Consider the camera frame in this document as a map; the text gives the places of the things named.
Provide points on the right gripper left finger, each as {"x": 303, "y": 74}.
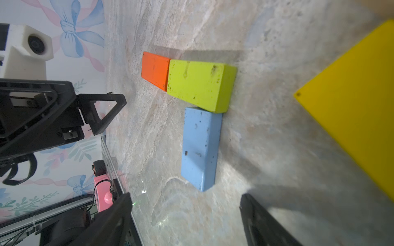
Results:
{"x": 111, "y": 226}

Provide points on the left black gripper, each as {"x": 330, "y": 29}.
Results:
{"x": 40, "y": 115}

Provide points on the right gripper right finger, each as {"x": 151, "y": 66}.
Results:
{"x": 261, "y": 228}

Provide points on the orange block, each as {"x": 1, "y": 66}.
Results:
{"x": 155, "y": 69}

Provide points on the light blue block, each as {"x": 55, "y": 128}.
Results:
{"x": 200, "y": 146}

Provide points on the green block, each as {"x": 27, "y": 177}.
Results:
{"x": 206, "y": 85}

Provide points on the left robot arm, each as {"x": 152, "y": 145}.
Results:
{"x": 16, "y": 171}

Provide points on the pink alarm clock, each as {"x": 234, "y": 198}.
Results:
{"x": 103, "y": 192}

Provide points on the orange black tape measure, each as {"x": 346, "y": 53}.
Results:
{"x": 99, "y": 168}

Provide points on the yellow block upper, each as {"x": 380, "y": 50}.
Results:
{"x": 353, "y": 100}

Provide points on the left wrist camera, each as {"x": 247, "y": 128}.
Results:
{"x": 24, "y": 52}

